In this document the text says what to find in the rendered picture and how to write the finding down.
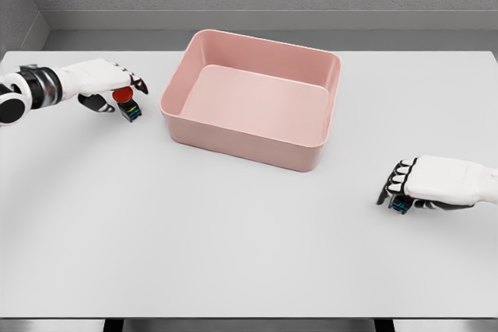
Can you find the black industrial switch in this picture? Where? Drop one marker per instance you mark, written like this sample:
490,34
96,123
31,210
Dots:
400,203

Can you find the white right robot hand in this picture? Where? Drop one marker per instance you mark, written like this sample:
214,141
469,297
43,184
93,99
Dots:
432,178

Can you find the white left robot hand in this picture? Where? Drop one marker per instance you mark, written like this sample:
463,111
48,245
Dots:
102,75

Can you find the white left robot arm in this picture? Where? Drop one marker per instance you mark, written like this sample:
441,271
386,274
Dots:
31,87

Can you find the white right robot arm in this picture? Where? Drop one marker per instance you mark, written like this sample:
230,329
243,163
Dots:
488,186

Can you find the pink plastic basket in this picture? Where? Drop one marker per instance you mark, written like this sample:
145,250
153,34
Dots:
253,98

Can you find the red button industrial switch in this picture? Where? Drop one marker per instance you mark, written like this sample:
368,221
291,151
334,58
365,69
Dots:
127,105

